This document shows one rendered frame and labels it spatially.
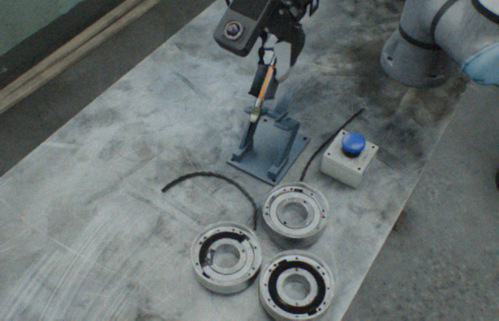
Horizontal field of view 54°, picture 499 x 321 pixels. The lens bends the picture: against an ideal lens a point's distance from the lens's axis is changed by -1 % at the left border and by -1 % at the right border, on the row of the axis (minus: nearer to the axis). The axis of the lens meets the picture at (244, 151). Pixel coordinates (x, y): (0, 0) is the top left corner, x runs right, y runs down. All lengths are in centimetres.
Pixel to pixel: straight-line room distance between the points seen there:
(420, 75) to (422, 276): 87
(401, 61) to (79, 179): 65
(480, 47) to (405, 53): 20
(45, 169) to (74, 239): 16
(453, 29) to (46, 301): 78
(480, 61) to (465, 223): 110
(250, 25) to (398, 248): 129
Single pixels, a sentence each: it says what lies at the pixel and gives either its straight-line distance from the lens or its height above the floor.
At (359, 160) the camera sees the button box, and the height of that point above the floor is 85.
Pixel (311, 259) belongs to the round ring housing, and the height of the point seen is 83.
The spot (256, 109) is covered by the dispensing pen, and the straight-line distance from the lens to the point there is 75.
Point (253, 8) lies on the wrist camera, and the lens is 61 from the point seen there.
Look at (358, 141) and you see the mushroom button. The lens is 84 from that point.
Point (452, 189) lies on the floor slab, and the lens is 199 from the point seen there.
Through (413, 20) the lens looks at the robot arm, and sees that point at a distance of 102.
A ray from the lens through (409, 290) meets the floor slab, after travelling 172.
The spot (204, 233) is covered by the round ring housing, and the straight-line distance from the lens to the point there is 76.
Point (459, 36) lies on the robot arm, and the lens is 92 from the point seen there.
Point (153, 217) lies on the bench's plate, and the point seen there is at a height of 80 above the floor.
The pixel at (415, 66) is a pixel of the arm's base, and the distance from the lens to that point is 105.
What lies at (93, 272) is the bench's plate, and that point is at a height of 80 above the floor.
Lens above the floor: 149
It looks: 51 degrees down
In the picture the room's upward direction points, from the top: 1 degrees clockwise
